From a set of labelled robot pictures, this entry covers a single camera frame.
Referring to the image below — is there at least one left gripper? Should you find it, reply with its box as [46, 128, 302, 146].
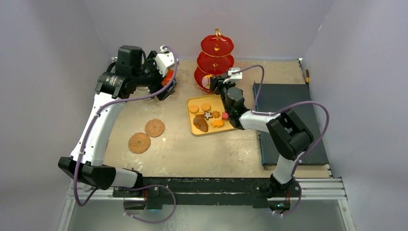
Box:
[132, 51, 176, 100]

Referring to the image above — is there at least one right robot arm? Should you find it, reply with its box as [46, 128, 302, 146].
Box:
[210, 75, 314, 198]

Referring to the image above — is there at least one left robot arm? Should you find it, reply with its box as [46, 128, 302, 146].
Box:
[58, 45, 178, 197]

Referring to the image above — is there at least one orange mug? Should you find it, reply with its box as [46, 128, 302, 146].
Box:
[161, 69, 174, 87]

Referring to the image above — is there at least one round biscuit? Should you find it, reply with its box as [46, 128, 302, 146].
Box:
[201, 103, 211, 112]
[188, 104, 200, 114]

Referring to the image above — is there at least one red three tier stand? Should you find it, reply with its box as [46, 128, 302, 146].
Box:
[194, 27, 235, 92]

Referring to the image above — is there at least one brown swirl cookie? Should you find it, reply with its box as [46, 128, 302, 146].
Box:
[211, 111, 221, 119]

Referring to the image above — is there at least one yellow serving tray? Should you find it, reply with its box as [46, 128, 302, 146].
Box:
[186, 94, 234, 136]

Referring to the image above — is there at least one white iced star cookie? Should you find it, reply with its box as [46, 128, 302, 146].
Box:
[203, 111, 213, 120]

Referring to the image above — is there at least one red white cake slice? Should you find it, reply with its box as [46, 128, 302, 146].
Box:
[221, 112, 229, 121]

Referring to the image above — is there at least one square scalloped biscuit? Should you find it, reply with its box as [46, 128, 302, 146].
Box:
[195, 111, 206, 116]

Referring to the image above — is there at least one orange fish cookie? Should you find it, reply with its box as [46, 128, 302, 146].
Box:
[211, 119, 224, 128]

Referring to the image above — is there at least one round woven coaster far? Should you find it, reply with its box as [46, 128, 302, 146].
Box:
[144, 119, 166, 138]

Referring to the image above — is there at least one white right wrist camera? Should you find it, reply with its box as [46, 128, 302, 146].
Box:
[223, 67, 242, 83]

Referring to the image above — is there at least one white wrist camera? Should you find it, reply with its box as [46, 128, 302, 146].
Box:
[223, 67, 242, 83]
[154, 45, 179, 77]

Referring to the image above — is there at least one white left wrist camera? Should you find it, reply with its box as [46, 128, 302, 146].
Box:
[154, 45, 179, 77]

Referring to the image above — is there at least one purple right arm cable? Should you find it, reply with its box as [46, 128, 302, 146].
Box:
[234, 65, 331, 218]

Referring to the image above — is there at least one yellow black tool handle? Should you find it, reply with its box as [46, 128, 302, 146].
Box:
[305, 69, 310, 86]

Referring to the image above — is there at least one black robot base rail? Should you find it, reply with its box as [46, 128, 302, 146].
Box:
[113, 177, 301, 210]

